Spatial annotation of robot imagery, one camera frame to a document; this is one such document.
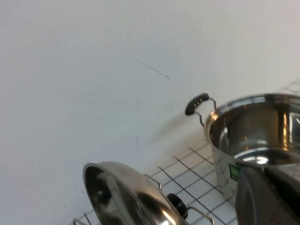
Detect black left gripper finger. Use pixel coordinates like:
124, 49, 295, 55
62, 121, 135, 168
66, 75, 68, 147
235, 165, 300, 225

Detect stainless steel pot black handles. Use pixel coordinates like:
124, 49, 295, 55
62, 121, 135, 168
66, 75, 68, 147
184, 92, 300, 208

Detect white black grid tablecloth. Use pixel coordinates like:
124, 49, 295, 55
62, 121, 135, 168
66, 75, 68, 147
79, 78, 300, 225

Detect stainless steel pot lid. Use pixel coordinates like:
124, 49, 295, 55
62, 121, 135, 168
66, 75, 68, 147
82, 161, 189, 225

